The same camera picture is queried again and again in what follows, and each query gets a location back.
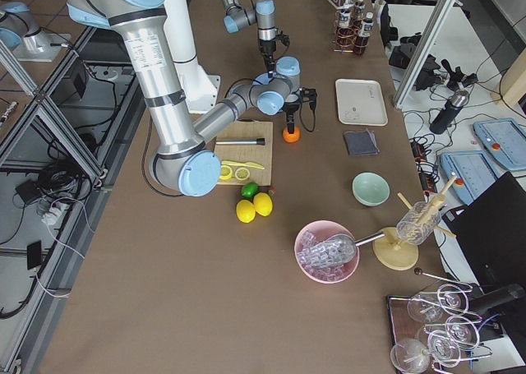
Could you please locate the grey folded cloth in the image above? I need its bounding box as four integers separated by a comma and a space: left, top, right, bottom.
344, 130, 380, 156

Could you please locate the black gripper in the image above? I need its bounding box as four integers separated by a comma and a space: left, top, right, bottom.
282, 87, 317, 133
258, 38, 290, 77

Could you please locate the black thermos bottle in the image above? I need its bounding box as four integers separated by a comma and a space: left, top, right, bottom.
429, 90, 469, 135

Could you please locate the pink ice bowl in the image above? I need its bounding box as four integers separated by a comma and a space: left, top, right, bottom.
294, 220, 360, 284

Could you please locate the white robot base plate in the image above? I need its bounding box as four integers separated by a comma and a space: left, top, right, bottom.
187, 75, 221, 114

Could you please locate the green lime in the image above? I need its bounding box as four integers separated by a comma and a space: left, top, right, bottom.
241, 182, 259, 200

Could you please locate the lower lemon slice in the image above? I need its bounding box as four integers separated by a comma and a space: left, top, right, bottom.
219, 164, 233, 181

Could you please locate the upper lemon slice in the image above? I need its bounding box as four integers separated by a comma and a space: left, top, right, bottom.
233, 167, 251, 182

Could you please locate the wooden cutting board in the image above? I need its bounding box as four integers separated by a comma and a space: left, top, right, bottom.
214, 121, 274, 186

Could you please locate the tea bottle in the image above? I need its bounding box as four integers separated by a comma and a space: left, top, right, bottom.
353, 0, 365, 25
335, 4, 353, 51
353, 12, 374, 55

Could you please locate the lemon slice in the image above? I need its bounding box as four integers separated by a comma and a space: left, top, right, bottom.
233, 167, 251, 182
219, 164, 233, 181

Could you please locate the steel ice scoop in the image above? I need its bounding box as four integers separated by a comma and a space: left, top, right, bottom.
309, 232, 385, 268

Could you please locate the lower whole lemon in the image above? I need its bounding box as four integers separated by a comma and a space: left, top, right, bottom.
236, 200, 256, 224

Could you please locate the glass mug on stand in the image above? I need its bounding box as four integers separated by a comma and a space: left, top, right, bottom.
395, 201, 441, 246

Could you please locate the steel muddler black tip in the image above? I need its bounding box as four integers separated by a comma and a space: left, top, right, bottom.
215, 137, 265, 145

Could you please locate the upper whole lemon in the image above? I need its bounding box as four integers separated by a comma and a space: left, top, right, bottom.
253, 192, 274, 216

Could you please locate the whole lemon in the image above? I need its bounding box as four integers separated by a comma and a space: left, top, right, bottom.
236, 200, 256, 224
253, 192, 274, 216

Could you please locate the right tea bottle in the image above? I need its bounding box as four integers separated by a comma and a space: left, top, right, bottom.
335, 4, 353, 51

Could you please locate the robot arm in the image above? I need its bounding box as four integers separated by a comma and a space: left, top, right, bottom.
221, 0, 290, 78
67, 0, 317, 196

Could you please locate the front tea bottle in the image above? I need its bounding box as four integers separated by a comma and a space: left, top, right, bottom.
353, 12, 374, 55

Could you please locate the cocktail glass rack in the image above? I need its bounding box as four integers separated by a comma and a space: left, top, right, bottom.
386, 281, 493, 373

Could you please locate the left tea bottle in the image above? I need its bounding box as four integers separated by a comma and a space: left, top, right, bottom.
353, 0, 365, 25

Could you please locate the yellow plastic knife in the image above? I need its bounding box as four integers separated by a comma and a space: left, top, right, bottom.
221, 159, 265, 170

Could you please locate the aluminium frame post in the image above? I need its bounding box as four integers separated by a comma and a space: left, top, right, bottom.
393, 0, 455, 110

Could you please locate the blue round plate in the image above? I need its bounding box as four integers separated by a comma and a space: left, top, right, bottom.
251, 72, 276, 89

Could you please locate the wooden cup stand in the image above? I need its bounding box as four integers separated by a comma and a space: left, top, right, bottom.
373, 175, 456, 270

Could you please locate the green bowl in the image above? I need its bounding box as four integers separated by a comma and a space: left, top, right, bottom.
352, 172, 390, 206

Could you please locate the orange mandarin fruit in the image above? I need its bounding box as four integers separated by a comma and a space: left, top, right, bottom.
282, 127, 301, 143

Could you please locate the copper wire bottle rack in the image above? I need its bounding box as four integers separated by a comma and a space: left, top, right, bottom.
333, 0, 374, 56

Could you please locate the cream rabbit tray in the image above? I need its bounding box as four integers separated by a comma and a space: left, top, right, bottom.
335, 78, 388, 127

